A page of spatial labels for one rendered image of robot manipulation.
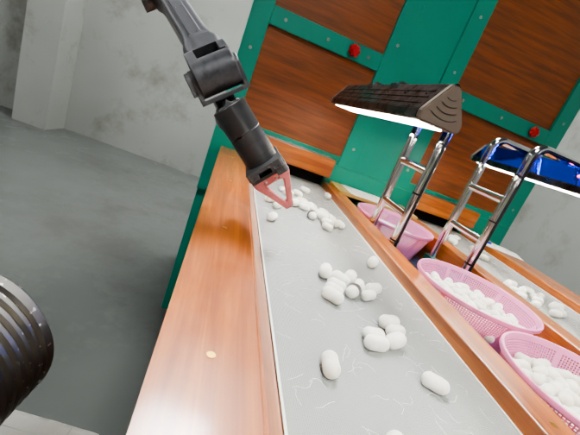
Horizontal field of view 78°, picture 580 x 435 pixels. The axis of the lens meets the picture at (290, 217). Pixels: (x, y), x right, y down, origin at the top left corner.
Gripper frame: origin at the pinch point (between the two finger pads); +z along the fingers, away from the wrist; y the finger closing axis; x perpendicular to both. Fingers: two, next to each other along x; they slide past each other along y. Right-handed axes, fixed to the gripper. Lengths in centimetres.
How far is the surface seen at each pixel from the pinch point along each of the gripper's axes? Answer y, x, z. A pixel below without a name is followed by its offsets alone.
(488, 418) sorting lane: -33.5, -9.1, 23.4
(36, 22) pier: 302, 121, -143
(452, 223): 32, -38, 44
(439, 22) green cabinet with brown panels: 76, -76, -3
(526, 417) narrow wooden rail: -34.4, -13.0, 24.9
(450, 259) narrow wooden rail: 28, -32, 52
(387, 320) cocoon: -20.2, -4.9, 16.0
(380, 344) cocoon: -26.3, -2.4, 13.2
